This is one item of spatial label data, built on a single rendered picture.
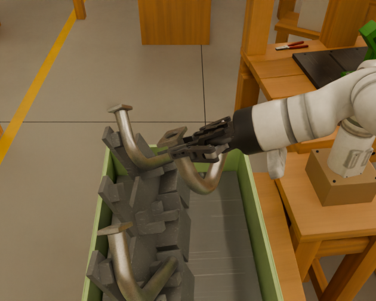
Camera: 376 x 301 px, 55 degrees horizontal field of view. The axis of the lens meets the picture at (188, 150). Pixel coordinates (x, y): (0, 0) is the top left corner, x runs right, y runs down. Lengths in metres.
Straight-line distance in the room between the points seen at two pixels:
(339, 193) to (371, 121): 0.60
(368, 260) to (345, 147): 0.43
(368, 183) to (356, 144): 0.14
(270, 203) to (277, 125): 0.66
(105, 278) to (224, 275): 0.39
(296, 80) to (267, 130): 1.03
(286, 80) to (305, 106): 1.02
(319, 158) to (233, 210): 0.30
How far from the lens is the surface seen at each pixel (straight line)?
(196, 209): 1.05
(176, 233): 0.91
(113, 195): 0.74
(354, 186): 1.10
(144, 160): 0.87
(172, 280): 0.82
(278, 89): 1.48
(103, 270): 0.64
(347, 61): 1.73
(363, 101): 0.52
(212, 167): 0.75
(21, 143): 2.75
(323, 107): 0.53
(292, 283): 1.04
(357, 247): 1.25
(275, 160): 0.56
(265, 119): 0.54
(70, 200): 2.26
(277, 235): 1.10
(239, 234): 1.02
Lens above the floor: 1.69
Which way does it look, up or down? 44 degrees down
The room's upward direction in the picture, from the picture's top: straight up
